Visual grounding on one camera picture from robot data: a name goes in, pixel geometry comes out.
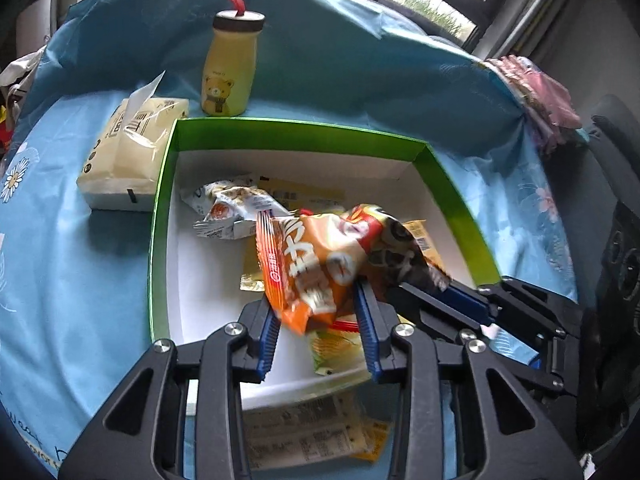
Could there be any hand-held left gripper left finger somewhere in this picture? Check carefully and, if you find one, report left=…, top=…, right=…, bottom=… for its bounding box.
left=57, top=297, right=283, bottom=480

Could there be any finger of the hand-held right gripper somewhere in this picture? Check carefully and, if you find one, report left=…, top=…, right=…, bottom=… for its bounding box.
left=440, top=275, right=583, bottom=342
left=385, top=282, right=482, bottom=344

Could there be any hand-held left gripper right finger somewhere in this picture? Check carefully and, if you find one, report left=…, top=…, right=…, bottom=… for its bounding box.
left=352, top=280, right=586, bottom=480

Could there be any yellow green corn snack packet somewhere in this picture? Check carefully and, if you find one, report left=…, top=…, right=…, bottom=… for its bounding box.
left=307, top=327, right=373, bottom=377

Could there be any brown yellow snack packet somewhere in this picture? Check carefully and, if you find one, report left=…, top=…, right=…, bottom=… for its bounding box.
left=400, top=219, right=446, bottom=273

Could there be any large yellow snack packet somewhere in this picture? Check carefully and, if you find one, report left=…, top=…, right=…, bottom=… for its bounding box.
left=242, top=392, right=371, bottom=471

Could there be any white snack packet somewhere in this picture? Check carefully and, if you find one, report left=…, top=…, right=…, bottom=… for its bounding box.
left=180, top=174, right=288, bottom=242

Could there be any brown gold snack packet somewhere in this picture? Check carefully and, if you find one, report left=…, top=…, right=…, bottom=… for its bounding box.
left=240, top=175, right=346, bottom=292

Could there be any green cardboard box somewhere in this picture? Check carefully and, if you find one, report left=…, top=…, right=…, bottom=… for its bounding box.
left=148, top=116, right=502, bottom=418

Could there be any black panel with round dials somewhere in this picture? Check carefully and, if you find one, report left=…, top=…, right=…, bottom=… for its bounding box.
left=602, top=227, right=640, bottom=311

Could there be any pink folded cloth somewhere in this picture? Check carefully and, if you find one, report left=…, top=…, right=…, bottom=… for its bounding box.
left=482, top=55, right=583, bottom=156

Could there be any cream tissue pack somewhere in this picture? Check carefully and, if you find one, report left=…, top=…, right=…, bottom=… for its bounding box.
left=76, top=71, right=190, bottom=211

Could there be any yellow bear bottle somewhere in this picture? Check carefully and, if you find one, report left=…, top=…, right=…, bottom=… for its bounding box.
left=201, top=0, right=264, bottom=117

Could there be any long dark grass planter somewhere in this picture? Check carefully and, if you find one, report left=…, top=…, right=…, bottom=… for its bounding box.
left=385, top=0, right=476, bottom=41

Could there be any grey curtain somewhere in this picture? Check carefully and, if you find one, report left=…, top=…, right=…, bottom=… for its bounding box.
left=475, top=0, right=566, bottom=61

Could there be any white plastic bag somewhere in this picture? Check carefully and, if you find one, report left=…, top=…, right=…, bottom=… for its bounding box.
left=0, top=50, right=46, bottom=111

